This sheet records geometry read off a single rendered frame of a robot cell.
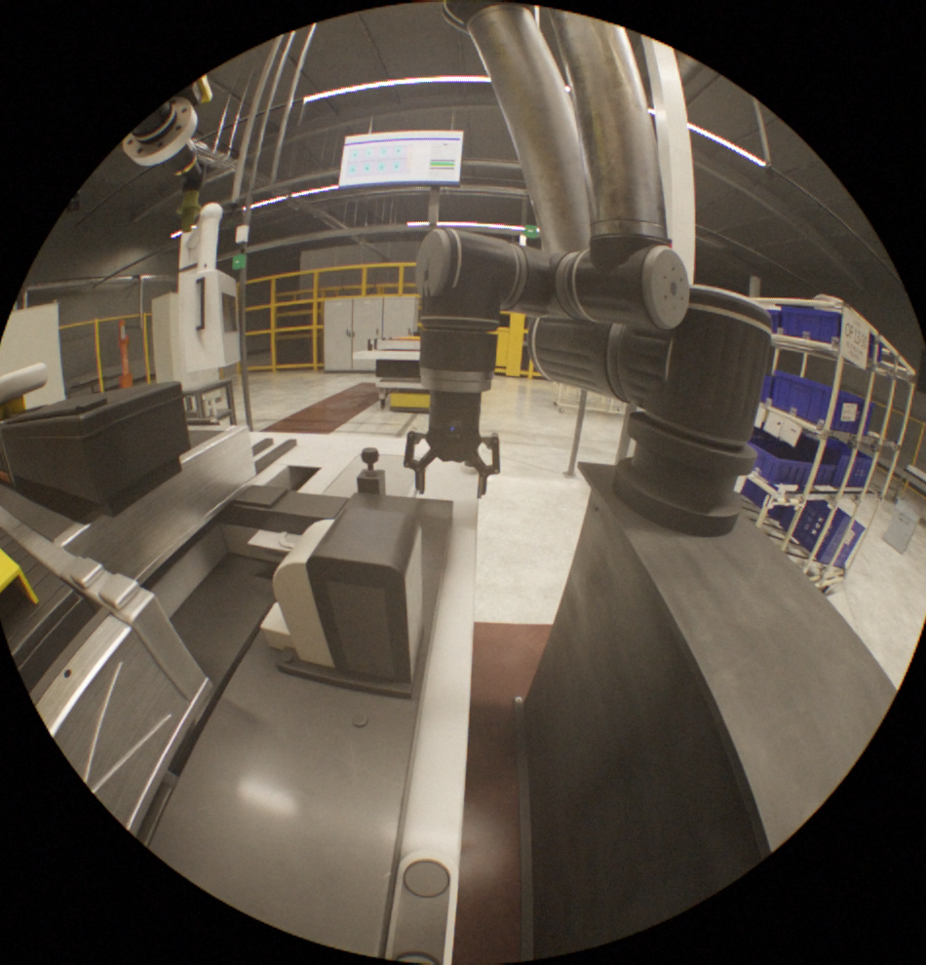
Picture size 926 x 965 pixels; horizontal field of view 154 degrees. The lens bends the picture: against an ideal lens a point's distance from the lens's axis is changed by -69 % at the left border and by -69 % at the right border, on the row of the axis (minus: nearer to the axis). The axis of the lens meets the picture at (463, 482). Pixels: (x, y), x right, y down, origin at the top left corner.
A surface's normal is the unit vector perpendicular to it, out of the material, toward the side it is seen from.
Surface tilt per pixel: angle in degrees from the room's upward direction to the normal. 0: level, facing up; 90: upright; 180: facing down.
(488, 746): 0
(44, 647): 90
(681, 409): 90
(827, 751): 0
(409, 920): 0
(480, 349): 90
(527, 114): 109
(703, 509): 23
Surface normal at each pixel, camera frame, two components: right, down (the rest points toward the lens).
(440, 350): -0.38, 0.37
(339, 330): -0.06, 0.42
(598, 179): -0.86, 0.32
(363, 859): 0.06, -0.91
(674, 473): -0.77, 0.22
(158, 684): 1.00, 0.07
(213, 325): 0.37, 0.41
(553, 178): -0.52, 0.59
